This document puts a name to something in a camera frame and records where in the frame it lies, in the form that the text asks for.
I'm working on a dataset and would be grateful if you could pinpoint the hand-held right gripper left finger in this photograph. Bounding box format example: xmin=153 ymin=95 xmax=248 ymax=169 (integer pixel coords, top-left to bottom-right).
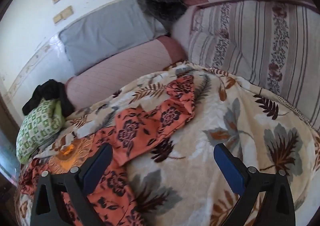
xmin=27 ymin=143 xmax=113 ymax=226

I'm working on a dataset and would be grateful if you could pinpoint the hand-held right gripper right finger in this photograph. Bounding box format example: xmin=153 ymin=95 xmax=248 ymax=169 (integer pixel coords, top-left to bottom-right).
xmin=213 ymin=143 xmax=296 ymax=226

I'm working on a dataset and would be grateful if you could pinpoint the orange floral garment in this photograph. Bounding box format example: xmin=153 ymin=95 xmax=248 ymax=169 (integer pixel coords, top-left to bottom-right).
xmin=19 ymin=75 xmax=196 ymax=226

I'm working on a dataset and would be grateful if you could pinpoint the leaf print blanket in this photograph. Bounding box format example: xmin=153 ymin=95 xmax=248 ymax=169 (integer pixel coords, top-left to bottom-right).
xmin=14 ymin=62 xmax=320 ymax=226

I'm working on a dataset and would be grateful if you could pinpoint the green checked pillow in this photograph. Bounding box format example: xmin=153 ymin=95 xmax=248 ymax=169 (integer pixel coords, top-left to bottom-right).
xmin=16 ymin=99 xmax=65 ymax=164

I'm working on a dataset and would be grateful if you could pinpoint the black cloth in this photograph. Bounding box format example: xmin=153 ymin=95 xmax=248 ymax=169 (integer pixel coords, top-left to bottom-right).
xmin=22 ymin=79 xmax=75 ymax=118

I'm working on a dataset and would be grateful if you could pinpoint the long pink bolster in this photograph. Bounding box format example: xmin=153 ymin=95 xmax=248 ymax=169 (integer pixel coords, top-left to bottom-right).
xmin=65 ymin=35 xmax=188 ymax=112

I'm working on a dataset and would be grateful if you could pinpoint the striped floral cushion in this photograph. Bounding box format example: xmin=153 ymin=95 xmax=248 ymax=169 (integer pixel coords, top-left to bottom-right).
xmin=187 ymin=0 xmax=320 ymax=132

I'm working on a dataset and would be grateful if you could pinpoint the grey pillow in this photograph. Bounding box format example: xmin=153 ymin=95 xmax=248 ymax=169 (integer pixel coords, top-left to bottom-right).
xmin=59 ymin=0 xmax=168 ymax=76

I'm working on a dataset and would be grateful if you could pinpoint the dark furry cloth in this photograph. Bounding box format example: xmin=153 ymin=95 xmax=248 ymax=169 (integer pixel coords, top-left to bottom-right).
xmin=145 ymin=0 xmax=200 ymax=29

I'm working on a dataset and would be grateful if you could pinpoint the small wall plaque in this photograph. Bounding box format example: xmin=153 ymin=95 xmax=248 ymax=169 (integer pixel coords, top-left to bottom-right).
xmin=52 ymin=6 xmax=74 ymax=24

